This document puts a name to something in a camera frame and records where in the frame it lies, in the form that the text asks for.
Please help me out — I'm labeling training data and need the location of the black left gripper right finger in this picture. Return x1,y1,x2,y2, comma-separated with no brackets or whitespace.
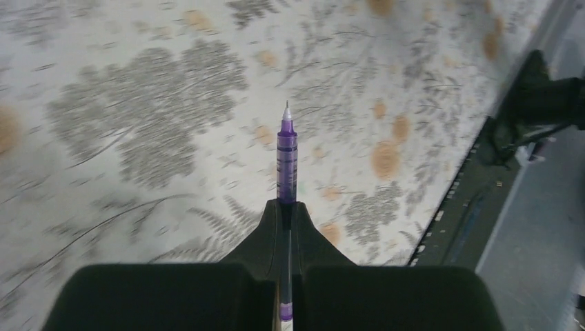
291,203,504,330

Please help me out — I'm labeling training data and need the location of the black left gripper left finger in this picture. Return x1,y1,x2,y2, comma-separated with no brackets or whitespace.
43,200,279,330

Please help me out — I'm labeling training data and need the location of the black pen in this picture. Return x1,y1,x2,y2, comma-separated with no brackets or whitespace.
276,103,297,322

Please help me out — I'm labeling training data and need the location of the floral patterned mat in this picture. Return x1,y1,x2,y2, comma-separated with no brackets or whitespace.
1,1,550,330

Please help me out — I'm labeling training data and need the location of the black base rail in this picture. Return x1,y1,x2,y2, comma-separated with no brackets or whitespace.
407,49,584,269

